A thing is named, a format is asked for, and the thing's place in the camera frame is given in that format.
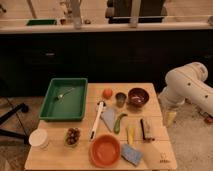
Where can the black whiteboard eraser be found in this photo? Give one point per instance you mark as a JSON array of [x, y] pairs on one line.
[[146, 130]]

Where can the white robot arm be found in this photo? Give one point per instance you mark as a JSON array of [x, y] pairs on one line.
[[186, 82]]

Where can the green plastic tray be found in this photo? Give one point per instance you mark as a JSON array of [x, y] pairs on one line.
[[71, 107]]

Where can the orange tomato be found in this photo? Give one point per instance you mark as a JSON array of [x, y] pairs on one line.
[[107, 93]]

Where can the small metal cup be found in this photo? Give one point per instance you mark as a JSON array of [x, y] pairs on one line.
[[120, 99]]

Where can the grey blue cloth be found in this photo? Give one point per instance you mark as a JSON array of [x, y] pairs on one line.
[[108, 116]]

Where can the dark red bowl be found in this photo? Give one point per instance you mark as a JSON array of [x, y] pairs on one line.
[[138, 97]]

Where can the green chili pepper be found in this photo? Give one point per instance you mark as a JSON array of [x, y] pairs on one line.
[[117, 123]]

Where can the metal spoon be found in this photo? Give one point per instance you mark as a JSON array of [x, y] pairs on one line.
[[60, 96]]

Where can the yellow banana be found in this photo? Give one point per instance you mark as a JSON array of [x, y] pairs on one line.
[[130, 134]]

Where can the bunch of red grapes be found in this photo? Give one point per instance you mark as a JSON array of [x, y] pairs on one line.
[[72, 136]]

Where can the orange plastic bowl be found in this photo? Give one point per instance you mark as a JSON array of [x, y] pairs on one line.
[[105, 151]]

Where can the blue sponge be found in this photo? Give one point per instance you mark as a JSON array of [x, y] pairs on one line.
[[131, 155]]

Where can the white paper cup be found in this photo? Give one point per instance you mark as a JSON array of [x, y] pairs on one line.
[[39, 138]]

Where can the black chair base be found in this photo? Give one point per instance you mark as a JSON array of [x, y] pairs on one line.
[[4, 118]]

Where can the green bin on counter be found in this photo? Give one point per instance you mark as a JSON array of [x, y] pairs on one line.
[[41, 22]]

